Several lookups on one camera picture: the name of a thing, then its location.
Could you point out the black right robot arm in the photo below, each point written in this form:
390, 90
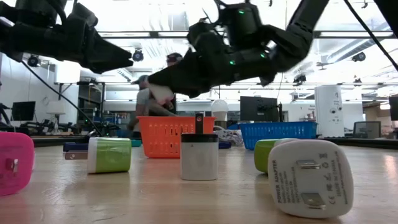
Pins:
301, 25

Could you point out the brass lamp with white bulb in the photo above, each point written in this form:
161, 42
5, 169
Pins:
219, 109

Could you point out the pink and white wall charger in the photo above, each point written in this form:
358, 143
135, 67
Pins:
311, 186

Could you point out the person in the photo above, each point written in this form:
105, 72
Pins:
143, 99
173, 58

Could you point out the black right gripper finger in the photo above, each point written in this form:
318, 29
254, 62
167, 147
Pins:
192, 71
194, 92

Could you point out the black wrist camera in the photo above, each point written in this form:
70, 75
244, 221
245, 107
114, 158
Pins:
82, 15
241, 25

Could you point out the dark storage shelving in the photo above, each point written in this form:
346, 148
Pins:
90, 102

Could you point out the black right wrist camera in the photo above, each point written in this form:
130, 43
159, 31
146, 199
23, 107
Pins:
241, 25

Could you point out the black ceiling spotlight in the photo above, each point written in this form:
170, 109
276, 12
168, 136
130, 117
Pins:
137, 56
359, 56
33, 60
300, 78

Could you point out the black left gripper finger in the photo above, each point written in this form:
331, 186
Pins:
105, 49
102, 67

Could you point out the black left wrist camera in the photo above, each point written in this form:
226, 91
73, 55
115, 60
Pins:
82, 15

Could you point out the green and white wall charger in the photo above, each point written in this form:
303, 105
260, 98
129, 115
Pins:
109, 155
262, 155

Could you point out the blue plastic basket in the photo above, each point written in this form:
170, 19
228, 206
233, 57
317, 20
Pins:
280, 133

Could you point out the magenta cube wall charger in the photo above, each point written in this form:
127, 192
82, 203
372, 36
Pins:
15, 174

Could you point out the black overhead frame beam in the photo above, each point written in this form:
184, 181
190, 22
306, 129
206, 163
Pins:
342, 34

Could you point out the orange plastic basket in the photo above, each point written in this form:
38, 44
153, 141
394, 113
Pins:
161, 137

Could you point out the white charger with black end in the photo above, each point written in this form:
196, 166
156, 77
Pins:
199, 161

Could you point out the black computer monitor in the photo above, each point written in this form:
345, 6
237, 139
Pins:
259, 109
393, 107
23, 111

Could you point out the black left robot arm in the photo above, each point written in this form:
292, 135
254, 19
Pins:
25, 37

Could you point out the white shade lamp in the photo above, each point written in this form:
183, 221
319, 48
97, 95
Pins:
56, 107

